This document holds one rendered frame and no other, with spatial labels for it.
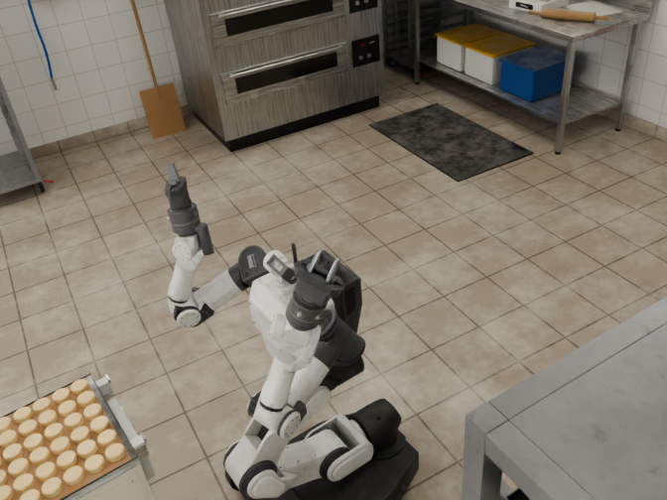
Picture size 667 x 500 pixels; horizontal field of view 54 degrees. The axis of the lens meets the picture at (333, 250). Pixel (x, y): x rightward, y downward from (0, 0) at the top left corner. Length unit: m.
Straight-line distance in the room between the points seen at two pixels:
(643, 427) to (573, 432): 0.07
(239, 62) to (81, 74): 1.44
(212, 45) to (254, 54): 0.34
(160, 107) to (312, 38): 1.45
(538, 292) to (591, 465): 3.10
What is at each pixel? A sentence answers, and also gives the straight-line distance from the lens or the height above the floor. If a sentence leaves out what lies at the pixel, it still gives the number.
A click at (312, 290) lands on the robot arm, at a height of 1.38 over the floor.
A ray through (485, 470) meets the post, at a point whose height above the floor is 1.76.
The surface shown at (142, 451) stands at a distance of 1.98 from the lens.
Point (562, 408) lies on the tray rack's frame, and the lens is 0.70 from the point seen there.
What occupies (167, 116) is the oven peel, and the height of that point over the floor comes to 0.16.
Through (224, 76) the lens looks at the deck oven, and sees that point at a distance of 5.10.
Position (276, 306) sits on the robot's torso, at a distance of 1.93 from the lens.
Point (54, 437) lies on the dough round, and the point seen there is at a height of 0.91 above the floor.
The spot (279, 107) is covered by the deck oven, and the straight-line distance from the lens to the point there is 5.39.
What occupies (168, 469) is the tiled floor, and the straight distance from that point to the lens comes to 3.05.
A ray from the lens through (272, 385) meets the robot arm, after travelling 1.69.
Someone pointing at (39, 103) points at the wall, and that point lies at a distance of 5.94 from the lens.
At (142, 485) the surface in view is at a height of 0.75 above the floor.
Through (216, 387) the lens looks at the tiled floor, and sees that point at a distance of 3.30.
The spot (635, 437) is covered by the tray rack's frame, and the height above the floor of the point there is 1.82.
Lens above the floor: 2.33
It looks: 35 degrees down
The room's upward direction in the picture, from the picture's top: 6 degrees counter-clockwise
